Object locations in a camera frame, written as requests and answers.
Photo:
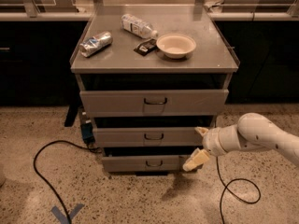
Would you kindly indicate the white paper bowl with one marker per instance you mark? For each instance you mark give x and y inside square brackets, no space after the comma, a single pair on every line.
[176,46]

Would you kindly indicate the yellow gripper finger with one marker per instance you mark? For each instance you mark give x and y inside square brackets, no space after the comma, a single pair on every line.
[201,130]
[197,158]

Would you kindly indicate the grey top drawer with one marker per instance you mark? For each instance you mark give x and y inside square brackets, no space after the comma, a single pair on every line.
[153,103]

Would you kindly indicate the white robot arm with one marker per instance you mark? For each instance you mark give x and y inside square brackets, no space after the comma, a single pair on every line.
[253,132]

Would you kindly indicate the grey bottom drawer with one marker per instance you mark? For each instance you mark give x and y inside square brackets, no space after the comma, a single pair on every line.
[160,163]

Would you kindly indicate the black snack packet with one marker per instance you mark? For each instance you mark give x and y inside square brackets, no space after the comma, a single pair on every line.
[146,47]

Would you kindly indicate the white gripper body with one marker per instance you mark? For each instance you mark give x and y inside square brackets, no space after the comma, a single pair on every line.
[212,142]

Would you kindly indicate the crushed silver can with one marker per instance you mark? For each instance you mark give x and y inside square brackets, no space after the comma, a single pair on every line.
[95,43]

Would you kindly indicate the grey drawer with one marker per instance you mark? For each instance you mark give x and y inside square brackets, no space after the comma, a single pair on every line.
[153,103]
[148,137]
[160,163]

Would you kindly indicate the blue power adapter box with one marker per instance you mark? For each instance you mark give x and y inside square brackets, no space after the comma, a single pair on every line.
[87,133]

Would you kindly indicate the clear plastic water bottle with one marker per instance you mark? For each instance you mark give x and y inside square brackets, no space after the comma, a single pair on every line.
[138,27]

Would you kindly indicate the grey metal drawer cabinet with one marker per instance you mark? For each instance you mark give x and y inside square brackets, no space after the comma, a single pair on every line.
[119,68]

